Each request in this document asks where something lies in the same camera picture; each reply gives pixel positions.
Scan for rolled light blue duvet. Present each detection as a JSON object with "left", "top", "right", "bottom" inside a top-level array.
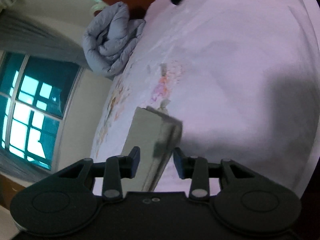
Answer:
[{"left": 82, "top": 2, "right": 146, "bottom": 79}]

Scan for aluminium frame window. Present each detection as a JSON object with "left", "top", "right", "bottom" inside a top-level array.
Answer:
[{"left": 1, "top": 52, "right": 80, "bottom": 171}]

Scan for pink floral bed sheet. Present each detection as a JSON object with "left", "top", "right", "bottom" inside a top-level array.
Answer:
[{"left": 91, "top": 0, "right": 319, "bottom": 196}]

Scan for grey right curtain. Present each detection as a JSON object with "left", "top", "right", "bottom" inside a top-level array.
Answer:
[{"left": 1, "top": 10, "right": 88, "bottom": 68}]

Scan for grey curtain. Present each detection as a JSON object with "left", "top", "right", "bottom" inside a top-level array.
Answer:
[
  {"left": 1, "top": 149, "right": 50, "bottom": 183},
  {"left": 1, "top": 10, "right": 88, "bottom": 68}
]

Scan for grey left curtain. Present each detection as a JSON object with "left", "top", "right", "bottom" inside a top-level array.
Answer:
[{"left": 1, "top": 149, "right": 50, "bottom": 183}]

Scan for brown wooden door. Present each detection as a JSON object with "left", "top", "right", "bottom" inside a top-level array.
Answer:
[{"left": 0, "top": 174, "right": 25, "bottom": 210}]

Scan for grey knit pants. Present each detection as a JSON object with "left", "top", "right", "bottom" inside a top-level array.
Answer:
[{"left": 92, "top": 106, "right": 183, "bottom": 196}]

